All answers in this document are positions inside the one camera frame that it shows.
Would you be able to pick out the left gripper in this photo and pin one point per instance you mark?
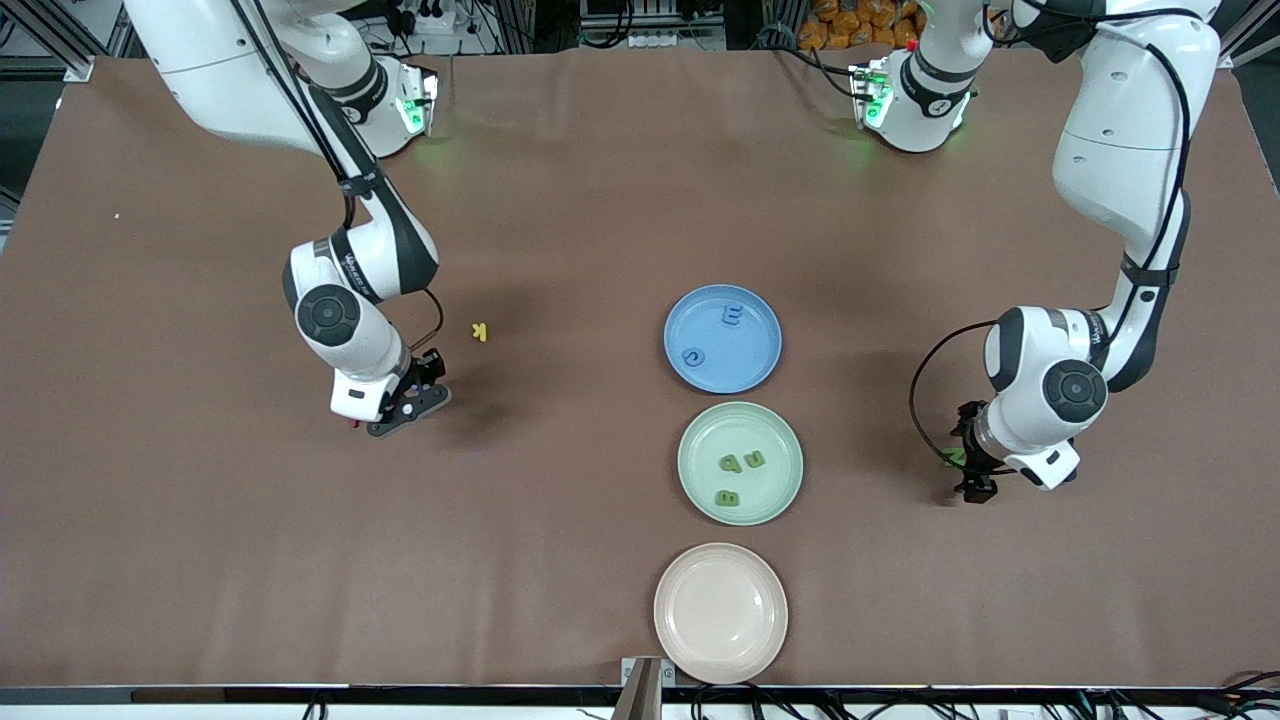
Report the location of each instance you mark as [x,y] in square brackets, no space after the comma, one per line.
[971,437]

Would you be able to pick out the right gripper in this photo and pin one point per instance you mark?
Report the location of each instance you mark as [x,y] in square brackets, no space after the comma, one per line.
[428,366]

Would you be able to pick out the green letter U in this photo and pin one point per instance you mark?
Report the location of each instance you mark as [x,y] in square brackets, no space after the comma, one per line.
[751,459]

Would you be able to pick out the green letter P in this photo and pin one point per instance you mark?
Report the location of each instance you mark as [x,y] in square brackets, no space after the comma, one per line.
[734,464]

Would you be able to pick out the green letter B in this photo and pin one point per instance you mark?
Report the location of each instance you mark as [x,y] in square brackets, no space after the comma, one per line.
[726,497]

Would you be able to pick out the blue letter C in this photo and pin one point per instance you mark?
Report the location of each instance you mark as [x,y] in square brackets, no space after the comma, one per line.
[687,356]

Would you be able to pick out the blue letter E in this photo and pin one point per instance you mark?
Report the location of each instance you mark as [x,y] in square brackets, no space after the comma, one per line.
[733,317]

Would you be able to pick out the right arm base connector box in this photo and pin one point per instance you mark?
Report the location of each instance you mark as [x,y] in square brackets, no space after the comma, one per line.
[418,100]

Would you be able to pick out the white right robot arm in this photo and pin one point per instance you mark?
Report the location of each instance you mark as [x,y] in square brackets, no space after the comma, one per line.
[328,315]

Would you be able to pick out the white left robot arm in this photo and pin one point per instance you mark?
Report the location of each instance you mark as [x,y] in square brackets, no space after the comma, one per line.
[1120,140]

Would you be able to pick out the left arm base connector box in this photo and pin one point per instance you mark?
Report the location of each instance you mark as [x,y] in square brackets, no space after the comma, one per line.
[870,95]

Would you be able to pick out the light green plate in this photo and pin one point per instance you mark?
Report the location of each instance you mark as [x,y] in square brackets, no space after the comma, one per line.
[775,495]

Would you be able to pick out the brown table cover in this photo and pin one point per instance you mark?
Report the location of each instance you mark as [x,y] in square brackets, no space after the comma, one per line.
[560,560]

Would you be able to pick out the blue plate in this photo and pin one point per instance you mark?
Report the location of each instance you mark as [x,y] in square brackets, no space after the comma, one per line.
[745,365]

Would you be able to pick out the beige plate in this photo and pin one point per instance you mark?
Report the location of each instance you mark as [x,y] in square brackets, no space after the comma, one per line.
[720,613]

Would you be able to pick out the white power strip with plugs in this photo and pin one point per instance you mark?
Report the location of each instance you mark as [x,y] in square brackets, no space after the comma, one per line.
[430,18]

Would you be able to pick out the white empty power strip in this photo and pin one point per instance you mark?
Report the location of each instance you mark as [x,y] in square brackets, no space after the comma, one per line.
[655,35]

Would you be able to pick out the pile of orange bags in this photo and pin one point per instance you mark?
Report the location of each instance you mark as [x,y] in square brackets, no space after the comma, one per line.
[850,25]

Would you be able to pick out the metal table edge rail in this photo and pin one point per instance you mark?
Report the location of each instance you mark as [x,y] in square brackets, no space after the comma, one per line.
[300,694]

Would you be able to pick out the metal table edge bracket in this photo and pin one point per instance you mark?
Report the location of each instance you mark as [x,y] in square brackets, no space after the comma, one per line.
[645,690]

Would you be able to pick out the aluminium frame profile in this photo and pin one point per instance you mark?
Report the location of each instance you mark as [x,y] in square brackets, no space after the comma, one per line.
[1250,30]
[82,68]

